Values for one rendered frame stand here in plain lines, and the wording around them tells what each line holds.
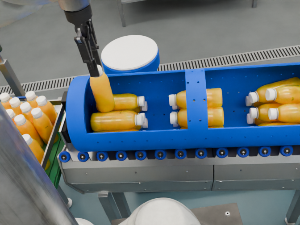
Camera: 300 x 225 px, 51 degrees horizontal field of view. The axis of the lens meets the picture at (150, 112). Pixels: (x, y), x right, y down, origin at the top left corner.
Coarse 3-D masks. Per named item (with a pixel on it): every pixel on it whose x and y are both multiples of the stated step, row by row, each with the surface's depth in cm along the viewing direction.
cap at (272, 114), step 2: (270, 108) 107; (272, 108) 107; (274, 108) 107; (268, 110) 109; (270, 110) 106; (272, 110) 106; (274, 110) 106; (268, 112) 109; (270, 112) 106; (272, 112) 106; (274, 112) 105; (268, 114) 109; (270, 114) 107; (272, 114) 105; (274, 114) 105; (276, 114) 105; (268, 116) 109; (270, 116) 107; (272, 116) 106; (274, 116) 106; (270, 118) 107; (272, 118) 106; (274, 118) 106
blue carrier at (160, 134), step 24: (144, 72) 114; (168, 72) 113; (192, 72) 108; (216, 72) 117; (240, 72) 117; (264, 72) 117; (288, 72) 117; (72, 96) 107; (144, 96) 129; (168, 96) 129; (192, 96) 101; (240, 96) 125; (72, 120) 106; (168, 120) 129; (192, 120) 101; (240, 120) 125; (96, 144) 110; (120, 144) 109; (144, 144) 109; (168, 144) 108; (192, 144) 108; (216, 144) 107; (240, 144) 107; (264, 144) 106; (288, 144) 106
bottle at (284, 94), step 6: (276, 90) 108; (282, 90) 106; (288, 90) 106; (294, 90) 106; (276, 96) 107; (282, 96) 106; (288, 96) 106; (294, 96) 106; (282, 102) 107; (288, 102) 107; (294, 102) 107
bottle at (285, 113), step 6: (276, 108) 106; (282, 108) 105; (288, 108) 104; (294, 108) 104; (282, 114) 104; (288, 114) 104; (294, 114) 103; (282, 120) 105; (288, 120) 104; (294, 120) 104
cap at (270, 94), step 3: (267, 90) 108; (270, 90) 107; (273, 90) 107; (267, 93) 108; (270, 93) 107; (273, 93) 107; (267, 96) 108; (270, 96) 107; (273, 96) 107; (267, 99) 108; (270, 99) 107; (273, 99) 108
